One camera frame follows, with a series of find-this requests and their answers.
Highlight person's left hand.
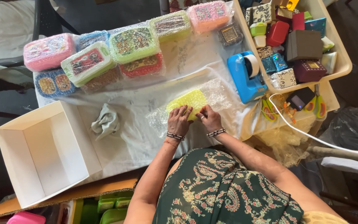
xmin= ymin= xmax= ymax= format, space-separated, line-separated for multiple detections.
xmin=167 ymin=105 xmax=194 ymax=135

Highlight person's right hand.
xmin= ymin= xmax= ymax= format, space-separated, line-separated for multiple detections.
xmin=195 ymin=104 xmax=224 ymax=134

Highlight yellow-green lunch box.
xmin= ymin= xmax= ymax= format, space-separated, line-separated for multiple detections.
xmin=166 ymin=89 xmax=209 ymax=121

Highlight clear bubble wrap sheet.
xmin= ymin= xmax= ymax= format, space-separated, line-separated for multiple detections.
xmin=146 ymin=78 xmax=233 ymax=138

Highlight beaded right wrist bangles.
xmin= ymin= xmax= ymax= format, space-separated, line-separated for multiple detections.
xmin=206 ymin=127 xmax=226 ymax=138

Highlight beaded wrist bangles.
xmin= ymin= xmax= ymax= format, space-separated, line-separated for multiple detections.
xmin=166 ymin=131 xmax=186 ymax=141
xmin=206 ymin=127 xmax=226 ymax=138

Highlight beaded left wrist bangles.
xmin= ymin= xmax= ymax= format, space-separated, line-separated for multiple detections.
xmin=166 ymin=131 xmax=186 ymax=141

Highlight blue tape dispenser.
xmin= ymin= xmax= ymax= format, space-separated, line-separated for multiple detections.
xmin=227 ymin=51 xmax=268 ymax=104

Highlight white tape roll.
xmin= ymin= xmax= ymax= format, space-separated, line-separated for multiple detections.
xmin=244 ymin=54 xmax=260 ymax=78

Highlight white table cover sheet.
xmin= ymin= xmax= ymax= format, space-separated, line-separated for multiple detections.
xmin=33 ymin=29 xmax=271 ymax=164

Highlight small plastic-wrapped framed box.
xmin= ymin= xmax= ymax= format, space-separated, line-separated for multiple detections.
xmin=218 ymin=23 xmax=244 ymax=47

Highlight green paisley dress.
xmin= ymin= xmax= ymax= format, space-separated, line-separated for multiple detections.
xmin=152 ymin=148 xmax=306 ymax=224

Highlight shiny blue wrapped box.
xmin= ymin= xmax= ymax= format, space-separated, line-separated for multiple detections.
xmin=261 ymin=52 xmax=288 ymax=74

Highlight heap of clear plastic wrap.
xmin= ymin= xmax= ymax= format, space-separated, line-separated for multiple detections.
xmin=255 ymin=117 xmax=317 ymax=168

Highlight white floral gift box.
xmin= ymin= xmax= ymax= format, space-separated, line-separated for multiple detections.
xmin=270 ymin=68 xmax=297 ymax=90

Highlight group of bubble-wrapped lunch boxes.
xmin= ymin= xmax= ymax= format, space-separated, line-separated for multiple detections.
xmin=23 ymin=1 xmax=231 ymax=99

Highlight crumpled grey cloth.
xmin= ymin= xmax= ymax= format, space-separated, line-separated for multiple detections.
xmin=90 ymin=103 xmax=121 ymax=141

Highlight small green-lidded container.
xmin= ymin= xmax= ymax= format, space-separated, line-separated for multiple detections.
xmin=249 ymin=22 xmax=268 ymax=37

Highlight red plastic container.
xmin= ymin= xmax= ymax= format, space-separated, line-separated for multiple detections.
xmin=266 ymin=21 xmax=290 ymax=47

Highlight maroon gift box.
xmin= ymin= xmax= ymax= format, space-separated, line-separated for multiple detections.
xmin=293 ymin=59 xmax=327 ymax=83

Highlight black floral gift box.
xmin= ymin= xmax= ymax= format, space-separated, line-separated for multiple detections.
xmin=251 ymin=3 xmax=276 ymax=24

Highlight brown square gift box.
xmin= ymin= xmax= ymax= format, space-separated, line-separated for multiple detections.
xmin=286 ymin=30 xmax=324 ymax=62

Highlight teal gift box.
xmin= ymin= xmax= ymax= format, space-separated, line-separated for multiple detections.
xmin=305 ymin=17 xmax=327 ymax=38

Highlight cream plastic tray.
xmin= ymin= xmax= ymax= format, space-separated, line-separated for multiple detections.
xmin=232 ymin=0 xmax=353 ymax=94

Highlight black plastic bag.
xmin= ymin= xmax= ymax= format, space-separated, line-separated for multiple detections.
xmin=328 ymin=107 xmax=358 ymax=152

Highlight white padded bench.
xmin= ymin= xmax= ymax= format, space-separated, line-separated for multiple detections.
xmin=320 ymin=156 xmax=358 ymax=178

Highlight brown carton of lunch boxes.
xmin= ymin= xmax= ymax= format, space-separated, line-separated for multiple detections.
xmin=0 ymin=178 xmax=140 ymax=224

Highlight open white cardboard box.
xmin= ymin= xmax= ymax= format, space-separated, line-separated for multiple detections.
xmin=0 ymin=100 xmax=104 ymax=209

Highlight black chair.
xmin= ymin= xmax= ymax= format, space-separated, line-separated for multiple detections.
xmin=0 ymin=0 xmax=81 ymax=68

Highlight white cushion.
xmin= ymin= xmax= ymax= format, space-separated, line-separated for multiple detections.
xmin=0 ymin=0 xmax=59 ymax=60

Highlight yellow-green handled scissors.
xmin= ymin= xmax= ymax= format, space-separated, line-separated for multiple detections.
xmin=261 ymin=97 xmax=281 ymax=122
xmin=303 ymin=83 xmax=327 ymax=119

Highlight orange cord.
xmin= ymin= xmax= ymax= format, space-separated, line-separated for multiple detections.
xmin=283 ymin=102 xmax=298 ymax=124

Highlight white cable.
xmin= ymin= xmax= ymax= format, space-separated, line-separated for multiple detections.
xmin=268 ymin=93 xmax=358 ymax=158

